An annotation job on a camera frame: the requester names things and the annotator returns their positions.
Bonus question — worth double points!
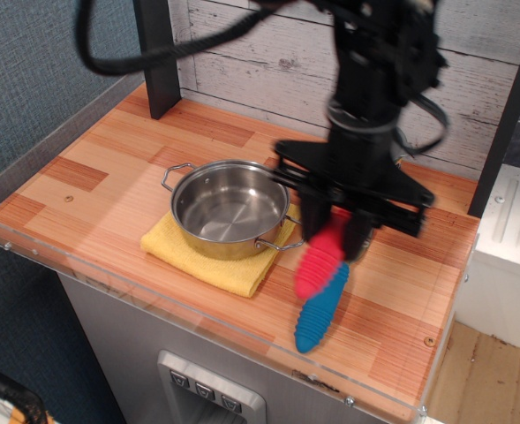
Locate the yellow cloth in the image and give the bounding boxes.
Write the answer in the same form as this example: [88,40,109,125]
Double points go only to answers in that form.
[140,213,294,298]

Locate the grey toy fridge cabinet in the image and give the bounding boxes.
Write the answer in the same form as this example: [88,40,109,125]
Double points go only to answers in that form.
[61,275,414,423]

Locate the clear acrylic guard rail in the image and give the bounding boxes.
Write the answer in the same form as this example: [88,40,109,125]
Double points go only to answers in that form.
[0,77,479,423]

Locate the red handled metal spoon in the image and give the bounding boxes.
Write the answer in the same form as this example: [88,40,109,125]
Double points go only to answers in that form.
[294,209,350,299]

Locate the dark left vertical post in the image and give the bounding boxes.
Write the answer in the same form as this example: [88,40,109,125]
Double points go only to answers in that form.
[132,0,182,121]

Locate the dark right vertical post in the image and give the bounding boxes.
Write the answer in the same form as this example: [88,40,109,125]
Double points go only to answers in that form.
[468,65,520,218]

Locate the dark vertical post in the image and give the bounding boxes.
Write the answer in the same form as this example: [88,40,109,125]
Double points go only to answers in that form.
[468,65,520,218]
[132,0,182,121]

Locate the black braided cable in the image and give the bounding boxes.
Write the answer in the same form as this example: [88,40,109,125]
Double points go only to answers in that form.
[76,0,278,76]

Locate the silver dispenser button panel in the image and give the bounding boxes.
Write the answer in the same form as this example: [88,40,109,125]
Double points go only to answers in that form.
[157,350,268,423]

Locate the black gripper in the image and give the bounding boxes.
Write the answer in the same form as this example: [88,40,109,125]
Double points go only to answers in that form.
[272,99,435,265]

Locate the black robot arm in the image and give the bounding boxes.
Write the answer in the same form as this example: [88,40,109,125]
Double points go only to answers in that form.
[275,1,448,261]

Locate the green orange patterned can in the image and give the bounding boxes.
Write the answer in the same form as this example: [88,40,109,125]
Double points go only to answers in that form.
[391,127,409,171]

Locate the white cabinet on right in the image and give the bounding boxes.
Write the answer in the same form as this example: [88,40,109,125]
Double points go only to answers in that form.
[455,164,520,348]

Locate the stainless steel pot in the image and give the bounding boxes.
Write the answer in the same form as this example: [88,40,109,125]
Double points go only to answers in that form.
[162,159,305,261]

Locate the blue handled metal fork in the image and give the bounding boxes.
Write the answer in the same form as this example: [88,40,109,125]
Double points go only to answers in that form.
[294,261,350,353]

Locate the orange object bottom left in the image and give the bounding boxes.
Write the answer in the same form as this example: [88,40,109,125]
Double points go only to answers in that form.
[9,407,53,424]

